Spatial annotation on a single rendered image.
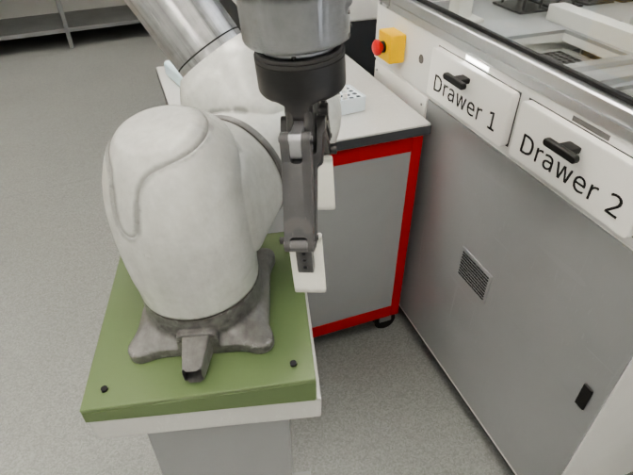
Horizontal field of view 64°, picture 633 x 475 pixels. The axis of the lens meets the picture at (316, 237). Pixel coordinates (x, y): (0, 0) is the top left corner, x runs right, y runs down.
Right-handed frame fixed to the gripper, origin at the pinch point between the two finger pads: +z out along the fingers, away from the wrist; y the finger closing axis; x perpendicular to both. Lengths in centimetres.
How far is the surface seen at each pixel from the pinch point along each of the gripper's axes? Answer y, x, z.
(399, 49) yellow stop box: 91, -12, 12
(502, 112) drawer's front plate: 53, -30, 12
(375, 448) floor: 30, -6, 98
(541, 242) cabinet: 38, -38, 32
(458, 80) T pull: 62, -23, 9
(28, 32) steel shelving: 326, 252, 70
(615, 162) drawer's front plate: 29, -42, 9
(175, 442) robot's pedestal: -6.1, 21.9, 32.7
